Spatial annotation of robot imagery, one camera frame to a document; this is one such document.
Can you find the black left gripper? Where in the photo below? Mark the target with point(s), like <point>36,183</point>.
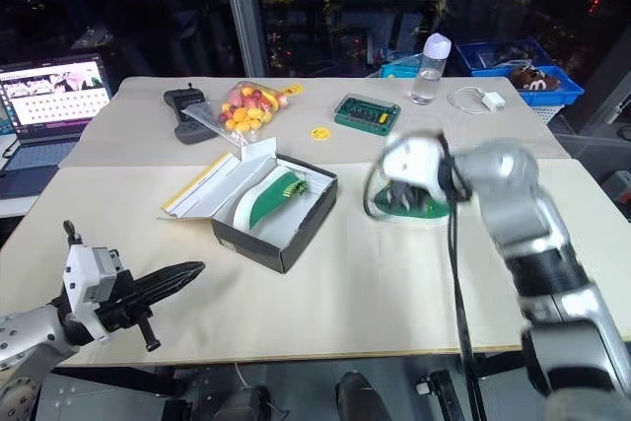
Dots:
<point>123,310</point>

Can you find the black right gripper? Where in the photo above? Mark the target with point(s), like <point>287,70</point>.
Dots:
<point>408,187</point>

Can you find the green and white shoe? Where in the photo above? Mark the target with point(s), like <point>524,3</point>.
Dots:
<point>263,199</point>
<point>429,211</point>

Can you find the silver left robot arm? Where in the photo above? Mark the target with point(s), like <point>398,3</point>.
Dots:
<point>27,334</point>

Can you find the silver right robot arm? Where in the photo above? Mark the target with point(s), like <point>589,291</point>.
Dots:
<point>537,224</point>

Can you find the black and white shoebox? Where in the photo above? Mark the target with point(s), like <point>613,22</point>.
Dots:
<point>276,233</point>

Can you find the open laptop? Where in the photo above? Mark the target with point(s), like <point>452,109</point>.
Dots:
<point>44,110</point>

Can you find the green box with clear lid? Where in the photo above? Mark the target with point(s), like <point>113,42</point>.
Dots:
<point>366,113</point>

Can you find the yellow round disc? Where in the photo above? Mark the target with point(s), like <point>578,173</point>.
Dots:
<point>320,133</point>

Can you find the clear bottle with lilac cap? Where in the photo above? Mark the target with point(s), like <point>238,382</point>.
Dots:
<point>430,73</point>

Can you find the teal box with yellow rim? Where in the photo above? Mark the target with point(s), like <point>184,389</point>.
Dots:
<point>401,67</point>

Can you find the yellow label tag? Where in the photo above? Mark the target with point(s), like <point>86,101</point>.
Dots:
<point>292,90</point>

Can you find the black game controller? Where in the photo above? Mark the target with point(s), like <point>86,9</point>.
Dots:
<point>186,118</point>

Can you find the blue plastic bin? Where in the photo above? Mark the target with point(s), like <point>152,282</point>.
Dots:
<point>480,53</point>
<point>564,91</point>

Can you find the white crate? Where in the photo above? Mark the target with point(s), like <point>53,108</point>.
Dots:
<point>548,113</point>

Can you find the brown plush toy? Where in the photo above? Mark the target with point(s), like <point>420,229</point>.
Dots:
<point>535,77</point>

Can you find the clear bag of toy fruit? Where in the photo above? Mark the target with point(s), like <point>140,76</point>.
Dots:
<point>244,113</point>

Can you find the dark rounded shape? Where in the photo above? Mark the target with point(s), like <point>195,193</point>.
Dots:
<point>362,396</point>

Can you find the dark device with red part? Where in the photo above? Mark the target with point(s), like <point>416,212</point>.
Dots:
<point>616,191</point>

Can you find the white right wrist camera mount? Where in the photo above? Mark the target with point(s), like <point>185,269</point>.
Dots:
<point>414,162</point>

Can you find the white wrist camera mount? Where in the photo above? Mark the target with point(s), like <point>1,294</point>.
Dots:
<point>84,275</point>
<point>414,162</point>

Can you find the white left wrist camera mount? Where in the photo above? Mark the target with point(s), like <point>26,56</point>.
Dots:
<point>84,275</point>

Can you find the black bracket under table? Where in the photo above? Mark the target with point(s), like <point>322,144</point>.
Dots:
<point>439,391</point>

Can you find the grey window frame post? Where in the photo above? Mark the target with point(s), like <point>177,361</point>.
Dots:
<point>242,12</point>

